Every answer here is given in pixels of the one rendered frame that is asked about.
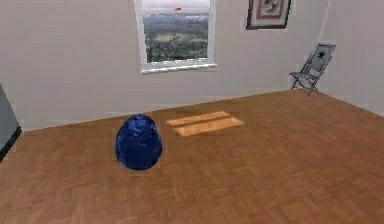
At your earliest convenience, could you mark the blue bean bag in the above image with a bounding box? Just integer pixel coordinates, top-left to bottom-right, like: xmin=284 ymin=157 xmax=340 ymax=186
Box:
xmin=115 ymin=113 xmax=164 ymax=171

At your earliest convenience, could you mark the white framed window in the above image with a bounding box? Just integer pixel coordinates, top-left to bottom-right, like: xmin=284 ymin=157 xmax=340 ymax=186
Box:
xmin=134 ymin=0 xmax=218 ymax=75

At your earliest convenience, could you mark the grey folding chair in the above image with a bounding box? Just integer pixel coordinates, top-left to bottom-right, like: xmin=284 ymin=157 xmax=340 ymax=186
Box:
xmin=288 ymin=42 xmax=337 ymax=97

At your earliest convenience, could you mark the grey cabinet with black base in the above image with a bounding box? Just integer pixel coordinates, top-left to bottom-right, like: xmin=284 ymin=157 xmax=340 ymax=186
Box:
xmin=0 ymin=83 xmax=23 ymax=163

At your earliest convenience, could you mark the dark framed wall picture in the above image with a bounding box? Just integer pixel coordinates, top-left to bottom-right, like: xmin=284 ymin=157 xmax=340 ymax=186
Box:
xmin=245 ymin=0 xmax=292 ymax=31

